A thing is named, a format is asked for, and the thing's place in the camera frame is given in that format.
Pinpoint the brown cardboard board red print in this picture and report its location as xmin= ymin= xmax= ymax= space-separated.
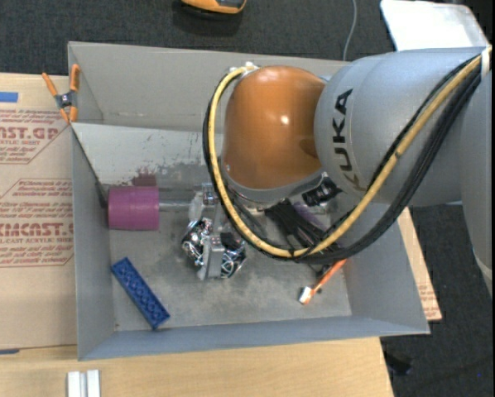
xmin=0 ymin=71 xmax=443 ymax=357

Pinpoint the purple stick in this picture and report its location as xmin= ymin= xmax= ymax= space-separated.
xmin=292 ymin=202 xmax=328 ymax=233

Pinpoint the purple cylinder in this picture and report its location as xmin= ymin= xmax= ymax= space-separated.
xmin=107 ymin=185 xmax=161 ymax=232

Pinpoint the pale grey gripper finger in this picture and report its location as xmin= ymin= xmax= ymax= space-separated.
xmin=189 ymin=184 xmax=218 ymax=225
xmin=196 ymin=232 xmax=225 ymax=281

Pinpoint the orange and white small tool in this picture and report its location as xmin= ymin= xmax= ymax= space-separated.
xmin=298 ymin=258 xmax=348 ymax=306

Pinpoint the black cylinder on white bracket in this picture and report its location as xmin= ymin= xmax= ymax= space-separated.
xmin=267 ymin=178 xmax=342 ymax=240

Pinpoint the grey metal bin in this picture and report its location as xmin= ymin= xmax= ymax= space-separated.
xmin=67 ymin=41 xmax=431 ymax=362

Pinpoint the blue flat block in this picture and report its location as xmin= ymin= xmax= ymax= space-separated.
xmin=109 ymin=256 xmax=171 ymax=331

